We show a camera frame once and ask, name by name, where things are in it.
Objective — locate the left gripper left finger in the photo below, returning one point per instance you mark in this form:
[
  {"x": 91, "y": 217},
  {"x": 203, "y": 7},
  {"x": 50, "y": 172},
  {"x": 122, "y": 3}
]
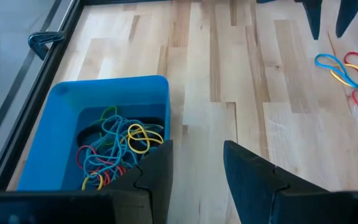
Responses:
[{"x": 154, "y": 174}]

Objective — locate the blue plastic bin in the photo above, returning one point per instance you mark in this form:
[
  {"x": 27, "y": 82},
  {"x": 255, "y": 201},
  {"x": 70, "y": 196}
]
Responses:
[{"x": 51, "y": 140}]

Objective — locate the green rubber band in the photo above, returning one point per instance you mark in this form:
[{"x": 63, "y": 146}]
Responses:
[{"x": 109, "y": 108}]

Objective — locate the yellow rubber band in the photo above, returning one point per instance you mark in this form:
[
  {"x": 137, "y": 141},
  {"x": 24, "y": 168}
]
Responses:
[
  {"x": 130, "y": 138},
  {"x": 356, "y": 67},
  {"x": 84, "y": 183}
]

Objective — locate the black frame clamp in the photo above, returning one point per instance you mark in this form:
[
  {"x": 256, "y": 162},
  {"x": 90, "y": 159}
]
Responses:
[{"x": 43, "y": 40}]

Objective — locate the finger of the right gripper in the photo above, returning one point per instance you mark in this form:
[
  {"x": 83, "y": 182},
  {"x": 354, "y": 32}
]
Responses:
[
  {"x": 312, "y": 15},
  {"x": 348, "y": 15}
]

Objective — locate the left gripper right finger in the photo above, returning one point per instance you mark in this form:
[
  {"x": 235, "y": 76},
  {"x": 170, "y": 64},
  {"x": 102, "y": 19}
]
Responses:
[{"x": 250, "y": 180}]

